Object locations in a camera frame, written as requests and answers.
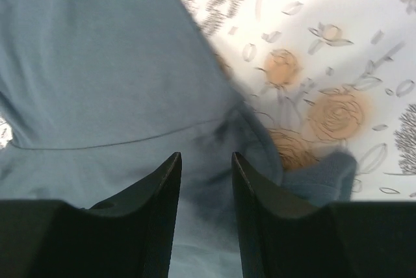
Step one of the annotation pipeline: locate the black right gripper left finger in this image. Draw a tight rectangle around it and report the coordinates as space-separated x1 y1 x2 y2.
1 152 182 277

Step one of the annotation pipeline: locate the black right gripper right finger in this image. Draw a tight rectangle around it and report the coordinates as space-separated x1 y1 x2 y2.
232 153 415 277

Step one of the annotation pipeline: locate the blue-grey t-shirt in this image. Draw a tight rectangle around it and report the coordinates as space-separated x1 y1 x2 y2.
1 0 356 277

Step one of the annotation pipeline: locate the floral patterned table mat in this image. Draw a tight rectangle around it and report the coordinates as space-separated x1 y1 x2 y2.
0 0 416 204

